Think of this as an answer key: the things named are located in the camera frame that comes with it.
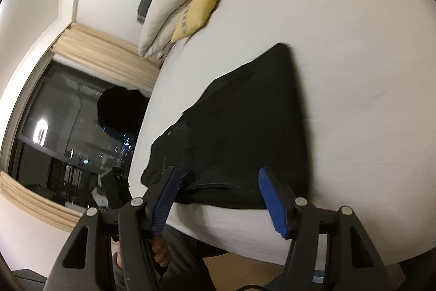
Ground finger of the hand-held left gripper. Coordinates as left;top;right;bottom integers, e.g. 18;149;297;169
101;167;132;210

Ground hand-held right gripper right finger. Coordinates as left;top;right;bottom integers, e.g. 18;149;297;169
258;166;396;291

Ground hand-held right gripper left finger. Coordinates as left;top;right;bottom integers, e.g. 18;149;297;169
43;166;181;291

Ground black pants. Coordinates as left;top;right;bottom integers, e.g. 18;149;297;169
141;43;312;210

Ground person's left hand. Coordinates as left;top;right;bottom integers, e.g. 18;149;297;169
152;237;171;268

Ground dark window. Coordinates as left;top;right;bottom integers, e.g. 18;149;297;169
0;50;150;210

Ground bed with white sheet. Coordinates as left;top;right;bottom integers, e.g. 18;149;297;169
129;0;436;269

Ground stack of white pillows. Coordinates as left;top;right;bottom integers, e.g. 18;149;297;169
138;0;208;59

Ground yellow cushion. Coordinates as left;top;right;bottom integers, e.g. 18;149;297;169
170;0;223;43

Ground black cable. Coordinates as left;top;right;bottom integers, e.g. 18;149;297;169
235;283;273;291

